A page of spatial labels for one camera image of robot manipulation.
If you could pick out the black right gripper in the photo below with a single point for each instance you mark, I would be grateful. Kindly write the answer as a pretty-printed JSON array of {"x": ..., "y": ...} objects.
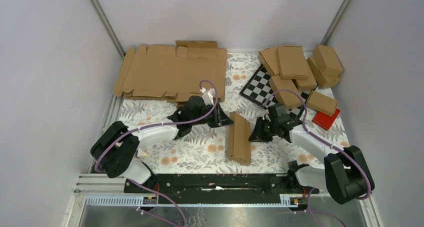
[{"x": 257, "y": 135}]

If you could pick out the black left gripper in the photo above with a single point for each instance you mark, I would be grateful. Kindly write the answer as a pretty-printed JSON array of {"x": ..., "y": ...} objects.
[{"x": 222, "y": 119}]

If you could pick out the brown cardboard box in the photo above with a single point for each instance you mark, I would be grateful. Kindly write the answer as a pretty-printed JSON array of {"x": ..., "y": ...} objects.
[{"x": 238, "y": 144}]

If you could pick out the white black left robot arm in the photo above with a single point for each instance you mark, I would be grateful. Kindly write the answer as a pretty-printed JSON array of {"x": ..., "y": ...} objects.
[{"x": 115, "y": 150}]

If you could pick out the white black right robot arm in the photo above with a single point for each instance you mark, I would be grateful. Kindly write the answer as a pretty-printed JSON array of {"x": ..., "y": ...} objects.
[{"x": 345, "y": 175}]

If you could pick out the folded cardboard box front centre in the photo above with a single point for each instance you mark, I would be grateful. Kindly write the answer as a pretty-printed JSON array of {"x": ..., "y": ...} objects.
[{"x": 285, "y": 92}]

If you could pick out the red box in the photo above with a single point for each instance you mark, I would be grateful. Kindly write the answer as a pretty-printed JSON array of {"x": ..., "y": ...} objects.
[{"x": 325, "y": 121}]

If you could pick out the folded cardboard box front right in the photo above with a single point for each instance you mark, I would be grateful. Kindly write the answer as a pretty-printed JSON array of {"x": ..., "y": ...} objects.
[{"x": 322, "y": 103}]

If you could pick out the folded cardboard box middle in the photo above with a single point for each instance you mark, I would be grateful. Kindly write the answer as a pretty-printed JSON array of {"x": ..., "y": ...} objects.
[{"x": 306, "y": 84}]

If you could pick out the folded cardboard box large top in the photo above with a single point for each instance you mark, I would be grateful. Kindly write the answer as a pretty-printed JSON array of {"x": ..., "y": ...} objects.
[{"x": 292, "y": 64}]

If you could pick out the folded cardboard box back left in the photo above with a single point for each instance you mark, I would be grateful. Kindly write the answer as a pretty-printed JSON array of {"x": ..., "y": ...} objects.
[{"x": 268, "y": 58}]

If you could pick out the folded cardboard box lower right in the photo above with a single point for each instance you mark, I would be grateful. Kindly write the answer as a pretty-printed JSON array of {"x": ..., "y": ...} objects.
[{"x": 324, "y": 81}]

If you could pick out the folded cardboard box top right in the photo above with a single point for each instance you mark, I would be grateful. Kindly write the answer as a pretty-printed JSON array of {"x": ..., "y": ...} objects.
[{"x": 327, "y": 60}]

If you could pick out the floral patterned table mat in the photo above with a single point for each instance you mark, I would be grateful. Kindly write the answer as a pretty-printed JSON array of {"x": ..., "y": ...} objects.
[{"x": 204, "y": 150}]

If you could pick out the black white checkerboard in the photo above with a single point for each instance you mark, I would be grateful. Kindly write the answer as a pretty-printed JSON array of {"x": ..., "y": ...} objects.
[{"x": 258, "y": 89}]

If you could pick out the stack of flat cardboard sheets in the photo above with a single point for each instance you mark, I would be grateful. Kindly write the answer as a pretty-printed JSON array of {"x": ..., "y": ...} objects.
[{"x": 172, "y": 72}]

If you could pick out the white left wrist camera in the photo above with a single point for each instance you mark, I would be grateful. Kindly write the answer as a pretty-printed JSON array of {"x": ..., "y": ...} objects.
[{"x": 208, "y": 96}]

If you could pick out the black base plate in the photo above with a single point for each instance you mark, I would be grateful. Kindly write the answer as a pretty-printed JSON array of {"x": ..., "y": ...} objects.
[{"x": 229, "y": 189}]

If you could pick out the aluminium rail frame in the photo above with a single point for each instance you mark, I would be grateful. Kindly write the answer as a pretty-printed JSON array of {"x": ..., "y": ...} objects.
[{"x": 74, "y": 216}]

